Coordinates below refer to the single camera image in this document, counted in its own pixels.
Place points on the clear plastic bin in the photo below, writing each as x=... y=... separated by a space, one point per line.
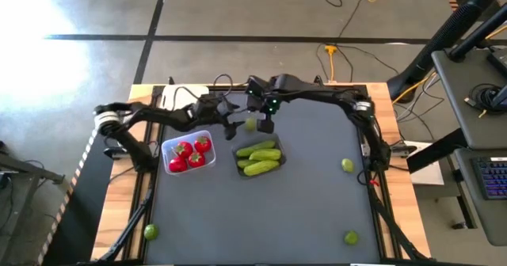
x=168 y=145

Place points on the yellow power plug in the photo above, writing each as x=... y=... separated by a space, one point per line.
x=331 y=50

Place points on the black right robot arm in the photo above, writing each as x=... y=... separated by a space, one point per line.
x=317 y=92

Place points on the white box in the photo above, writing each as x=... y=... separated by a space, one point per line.
x=428 y=177

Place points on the grey table mat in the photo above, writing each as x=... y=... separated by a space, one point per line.
x=277 y=218

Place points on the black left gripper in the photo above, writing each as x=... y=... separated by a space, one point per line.
x=210 y=111

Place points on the black tower fan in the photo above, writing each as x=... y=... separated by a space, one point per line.
x=447 y=32

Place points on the red pepper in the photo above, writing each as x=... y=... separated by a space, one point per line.
x=202 y=143
x=196 y=159

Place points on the grey side desk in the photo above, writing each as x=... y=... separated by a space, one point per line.
x=455 y=99

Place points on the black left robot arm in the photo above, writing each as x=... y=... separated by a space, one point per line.
x=166 y=117

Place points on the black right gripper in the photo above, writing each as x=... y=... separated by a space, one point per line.
x=275 y=93

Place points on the black tray with cucumbers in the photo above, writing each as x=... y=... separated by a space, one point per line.
x=279 y=140

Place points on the black slanted pole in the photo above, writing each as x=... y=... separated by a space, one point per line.
x=475 y=36

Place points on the grey metal stand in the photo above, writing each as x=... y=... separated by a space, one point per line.
x=24 y=169

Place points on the black crossbar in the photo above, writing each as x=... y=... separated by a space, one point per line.
x=435 y=151

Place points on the backlit black keyboard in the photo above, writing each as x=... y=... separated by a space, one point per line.
x=491 y=177

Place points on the black platform with striped edge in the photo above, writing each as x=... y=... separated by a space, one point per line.
x=87 y=202

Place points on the grey keyboard desk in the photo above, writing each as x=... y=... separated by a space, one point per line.
x=487 y=222

